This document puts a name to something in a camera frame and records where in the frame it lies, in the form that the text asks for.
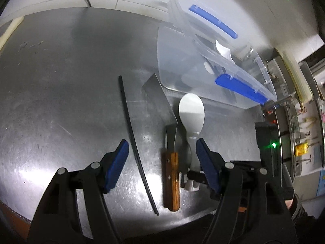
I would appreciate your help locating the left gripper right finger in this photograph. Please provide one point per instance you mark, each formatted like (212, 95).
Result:
(224, 178)

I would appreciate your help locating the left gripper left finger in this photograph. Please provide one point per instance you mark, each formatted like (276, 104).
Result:
(105, 173)

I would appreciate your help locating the white rice paddle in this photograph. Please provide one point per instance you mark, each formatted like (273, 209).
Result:
(192, 115)

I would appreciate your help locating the metal spatula wooden handle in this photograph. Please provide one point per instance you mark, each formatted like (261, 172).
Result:
(157, 96)

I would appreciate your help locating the stainless kitchen appliance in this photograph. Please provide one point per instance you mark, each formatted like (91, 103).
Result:
(300, 126)

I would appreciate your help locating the blue near box latch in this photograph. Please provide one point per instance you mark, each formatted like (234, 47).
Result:
(235, 85)

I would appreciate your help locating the black chopstick on table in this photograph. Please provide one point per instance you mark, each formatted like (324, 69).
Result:
(134, 146)

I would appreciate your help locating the clear plastic storage box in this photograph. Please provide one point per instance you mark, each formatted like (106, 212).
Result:
(188, 61)

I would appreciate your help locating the cream cutting board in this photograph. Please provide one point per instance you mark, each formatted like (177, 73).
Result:
(300, 83)

